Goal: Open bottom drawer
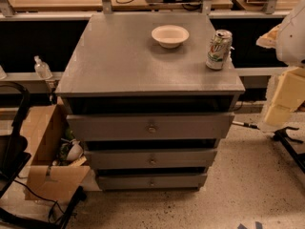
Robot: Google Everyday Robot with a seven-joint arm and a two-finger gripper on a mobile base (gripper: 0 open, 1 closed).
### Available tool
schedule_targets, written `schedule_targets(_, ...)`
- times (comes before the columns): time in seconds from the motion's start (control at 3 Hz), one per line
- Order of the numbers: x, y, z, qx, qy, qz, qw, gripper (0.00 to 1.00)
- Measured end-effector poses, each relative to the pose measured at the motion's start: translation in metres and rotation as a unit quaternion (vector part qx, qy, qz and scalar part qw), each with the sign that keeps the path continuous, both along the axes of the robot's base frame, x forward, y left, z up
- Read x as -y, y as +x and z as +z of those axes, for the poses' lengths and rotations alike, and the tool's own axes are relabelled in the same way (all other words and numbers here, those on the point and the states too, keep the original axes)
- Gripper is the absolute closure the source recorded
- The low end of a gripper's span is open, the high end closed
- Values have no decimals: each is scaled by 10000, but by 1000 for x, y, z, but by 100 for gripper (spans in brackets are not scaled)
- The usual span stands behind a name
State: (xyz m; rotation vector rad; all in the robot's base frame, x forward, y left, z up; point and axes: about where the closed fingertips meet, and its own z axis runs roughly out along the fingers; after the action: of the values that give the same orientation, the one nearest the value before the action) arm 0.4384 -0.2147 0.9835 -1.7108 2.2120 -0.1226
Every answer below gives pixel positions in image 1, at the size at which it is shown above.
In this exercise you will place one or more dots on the grey middle drawer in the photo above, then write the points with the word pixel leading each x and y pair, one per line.
pixel 153 158

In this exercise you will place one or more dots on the black chair frame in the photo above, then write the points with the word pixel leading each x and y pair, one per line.
pixel 13 158

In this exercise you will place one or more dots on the green white soda can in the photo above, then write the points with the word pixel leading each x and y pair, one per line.
pixel 219 50

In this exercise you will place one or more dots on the grey wooden drawer cabinet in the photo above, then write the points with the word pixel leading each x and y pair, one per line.
pixel 117 68

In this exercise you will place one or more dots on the clear plastic bottle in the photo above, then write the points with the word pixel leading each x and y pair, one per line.
pixel 42 68

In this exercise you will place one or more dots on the white cup in box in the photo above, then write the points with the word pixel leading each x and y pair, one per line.
pixel 75 151

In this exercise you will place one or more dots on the black stand with metal pole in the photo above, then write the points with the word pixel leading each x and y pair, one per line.
pixel 281 136

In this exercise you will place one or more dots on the grey drawer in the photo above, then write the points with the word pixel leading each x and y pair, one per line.
pixel 153 158
pixel 151 181
pixel 100 127

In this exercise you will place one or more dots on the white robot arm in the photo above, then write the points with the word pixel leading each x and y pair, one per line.
pixel 288 40

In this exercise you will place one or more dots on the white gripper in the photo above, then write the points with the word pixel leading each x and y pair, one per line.
pixel 293 38

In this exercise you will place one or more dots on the brown cardboard box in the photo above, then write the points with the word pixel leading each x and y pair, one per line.
pixel 43 129

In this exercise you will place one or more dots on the grey bottom drawer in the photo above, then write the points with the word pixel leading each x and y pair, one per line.
pixel 151 181

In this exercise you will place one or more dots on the grey top drawer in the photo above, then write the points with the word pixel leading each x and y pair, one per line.
pixel 100 127

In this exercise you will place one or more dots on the white bowl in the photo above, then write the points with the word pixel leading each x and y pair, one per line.
pixel 170 36

